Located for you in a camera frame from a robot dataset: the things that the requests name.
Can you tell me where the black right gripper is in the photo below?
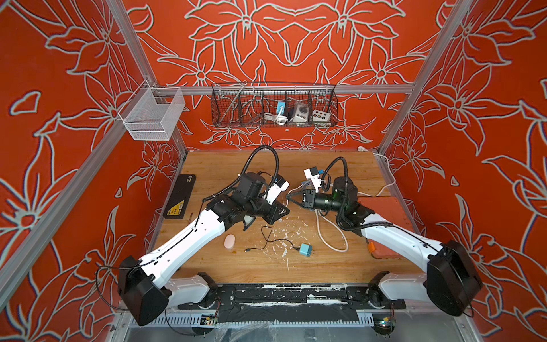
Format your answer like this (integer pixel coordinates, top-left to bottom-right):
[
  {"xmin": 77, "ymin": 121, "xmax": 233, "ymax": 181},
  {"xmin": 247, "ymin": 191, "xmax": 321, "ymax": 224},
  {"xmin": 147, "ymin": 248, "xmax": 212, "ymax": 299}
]
[{"xmin": 286, "ymin": 192, "xmax": 347, "ymax": 216}]

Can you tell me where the mint green earbuds case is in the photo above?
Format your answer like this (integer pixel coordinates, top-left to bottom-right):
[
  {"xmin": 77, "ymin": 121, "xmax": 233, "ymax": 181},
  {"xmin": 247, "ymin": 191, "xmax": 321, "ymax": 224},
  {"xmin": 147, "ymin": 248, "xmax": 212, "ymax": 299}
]
[{"xmin": 243, "ymin": 215, "xmax": 256, "ymax": 231}]

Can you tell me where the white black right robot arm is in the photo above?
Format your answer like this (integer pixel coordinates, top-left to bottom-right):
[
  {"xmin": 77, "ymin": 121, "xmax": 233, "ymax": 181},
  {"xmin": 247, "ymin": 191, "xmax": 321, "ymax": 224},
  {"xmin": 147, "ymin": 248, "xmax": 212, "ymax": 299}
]
[{"xmin": 287, "ymin": 175, "xmax": 483, "ymax": 316}]

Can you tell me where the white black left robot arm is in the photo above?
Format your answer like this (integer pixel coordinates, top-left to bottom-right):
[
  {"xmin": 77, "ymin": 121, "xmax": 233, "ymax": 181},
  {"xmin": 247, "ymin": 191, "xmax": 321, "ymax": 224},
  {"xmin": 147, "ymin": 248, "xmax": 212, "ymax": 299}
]
[{"xmin": 118, "ymin": 172, "xmax": 290, "ymax": 326}]

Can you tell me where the pink earbuds case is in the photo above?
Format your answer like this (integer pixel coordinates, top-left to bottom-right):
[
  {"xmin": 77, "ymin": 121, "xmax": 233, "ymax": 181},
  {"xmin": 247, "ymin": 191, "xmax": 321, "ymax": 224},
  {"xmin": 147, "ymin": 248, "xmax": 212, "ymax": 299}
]
[{"xmin": 224, "ymin": 234, "xmax": 236, "ymax": 250}]

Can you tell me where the black flat tool case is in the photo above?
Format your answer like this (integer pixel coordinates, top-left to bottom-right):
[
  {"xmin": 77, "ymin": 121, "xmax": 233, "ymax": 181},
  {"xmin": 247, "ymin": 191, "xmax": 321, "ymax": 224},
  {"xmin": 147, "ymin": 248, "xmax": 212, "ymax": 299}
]
[{"xmin": 162, "ymin": 174, "xmax": 197, "ymax": 219}]

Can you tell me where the white round socket adapter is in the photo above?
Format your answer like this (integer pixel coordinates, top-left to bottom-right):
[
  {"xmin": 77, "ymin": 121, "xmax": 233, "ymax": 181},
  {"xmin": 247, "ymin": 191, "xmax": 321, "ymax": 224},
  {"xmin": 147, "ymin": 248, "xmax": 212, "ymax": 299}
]
[{"xmin": 291, "ymin": 103, "xmax": 309, "ymax": 123}]

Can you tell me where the white cube socket adapter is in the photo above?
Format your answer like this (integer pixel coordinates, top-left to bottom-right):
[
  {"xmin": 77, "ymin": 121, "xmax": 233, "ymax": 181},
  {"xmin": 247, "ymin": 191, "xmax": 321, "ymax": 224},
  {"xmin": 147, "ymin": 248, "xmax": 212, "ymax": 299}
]
[{"xmin": 312, "ymin": 110, "xmax": 331, "ymax": 127}]

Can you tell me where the red plastic toolbox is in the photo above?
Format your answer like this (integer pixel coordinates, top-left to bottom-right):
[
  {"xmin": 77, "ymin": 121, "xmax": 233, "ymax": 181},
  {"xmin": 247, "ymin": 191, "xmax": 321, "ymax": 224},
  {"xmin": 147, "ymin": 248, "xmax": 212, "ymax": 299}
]
[{"xmin": 356, "ymin": 196, "xmax": 417, "ymax": 260}]

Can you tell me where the blue white charger in basket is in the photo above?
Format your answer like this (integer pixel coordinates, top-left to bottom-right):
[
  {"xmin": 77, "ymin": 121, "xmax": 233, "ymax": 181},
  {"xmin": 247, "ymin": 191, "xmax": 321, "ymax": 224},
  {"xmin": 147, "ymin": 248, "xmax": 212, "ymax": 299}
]
[{"xmin": 276, "ymin": 101, "xmax": 286, "ymax": 116}]

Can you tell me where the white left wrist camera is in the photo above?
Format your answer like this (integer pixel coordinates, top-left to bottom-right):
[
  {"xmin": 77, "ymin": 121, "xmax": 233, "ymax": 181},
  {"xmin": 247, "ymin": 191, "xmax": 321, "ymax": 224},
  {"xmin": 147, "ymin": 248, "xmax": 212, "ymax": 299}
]
[{"xmin": 264, "ymin": 175, "xmax": 289, "ymax": 205}]

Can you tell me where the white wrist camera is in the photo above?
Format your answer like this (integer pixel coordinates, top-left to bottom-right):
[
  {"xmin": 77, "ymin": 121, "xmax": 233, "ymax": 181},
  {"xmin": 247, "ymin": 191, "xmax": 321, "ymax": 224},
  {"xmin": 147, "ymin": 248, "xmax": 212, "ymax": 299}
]
[
  {"xmin": 304, "ymin": 167, "xmax": 323, "ymax": 192},
  {"xmin": 264, "ymin": 175, "xmax": 289, "ymax": 205}
]

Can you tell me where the black thin usb cable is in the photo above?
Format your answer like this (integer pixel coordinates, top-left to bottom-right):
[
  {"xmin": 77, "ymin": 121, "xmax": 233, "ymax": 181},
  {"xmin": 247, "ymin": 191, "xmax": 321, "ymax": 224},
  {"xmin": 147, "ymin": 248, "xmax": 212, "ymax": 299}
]
[{"xmin": 244, "ymin": 225, "xmax": 301, "ymax": 253}]

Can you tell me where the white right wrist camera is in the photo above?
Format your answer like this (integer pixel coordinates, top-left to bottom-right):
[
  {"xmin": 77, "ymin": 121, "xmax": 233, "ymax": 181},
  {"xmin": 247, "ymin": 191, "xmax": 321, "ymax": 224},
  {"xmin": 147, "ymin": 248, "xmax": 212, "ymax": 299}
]
[{"xmin": 304, "ymin": 167, "xmax": 323, "ymax": 192}]

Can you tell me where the white power strip cord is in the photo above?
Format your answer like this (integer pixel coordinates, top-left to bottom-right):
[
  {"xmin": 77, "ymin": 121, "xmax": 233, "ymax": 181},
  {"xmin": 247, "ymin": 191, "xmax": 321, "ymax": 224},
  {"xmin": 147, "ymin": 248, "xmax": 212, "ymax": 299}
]
[{"xmin": 315, "ymin": 147, "xmax": 396, "ymax": 253}]

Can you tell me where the teal wall charger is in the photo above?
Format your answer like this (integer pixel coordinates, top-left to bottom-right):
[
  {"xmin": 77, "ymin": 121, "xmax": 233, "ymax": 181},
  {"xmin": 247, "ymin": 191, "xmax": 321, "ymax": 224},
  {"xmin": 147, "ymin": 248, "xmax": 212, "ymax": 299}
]
[{"xmin": 299, "ymin": 243, "xmax": 312, "ymax": 257}]

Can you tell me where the black wire wall basket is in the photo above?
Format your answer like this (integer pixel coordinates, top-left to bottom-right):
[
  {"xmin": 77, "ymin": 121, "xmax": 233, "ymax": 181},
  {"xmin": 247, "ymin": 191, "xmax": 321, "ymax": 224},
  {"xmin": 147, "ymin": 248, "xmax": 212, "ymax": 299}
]
[{"xmin": 211, "ymin": 81, "xmax": 339, "ymax": 128}]

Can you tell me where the white mesh wall basket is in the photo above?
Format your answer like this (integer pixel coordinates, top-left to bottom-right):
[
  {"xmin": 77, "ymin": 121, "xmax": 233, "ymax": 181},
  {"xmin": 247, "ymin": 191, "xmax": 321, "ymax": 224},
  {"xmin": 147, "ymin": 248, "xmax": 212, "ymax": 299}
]
[{"xmin": 119, "ymin": 88, "xmax": 186, "ymax": 141}]

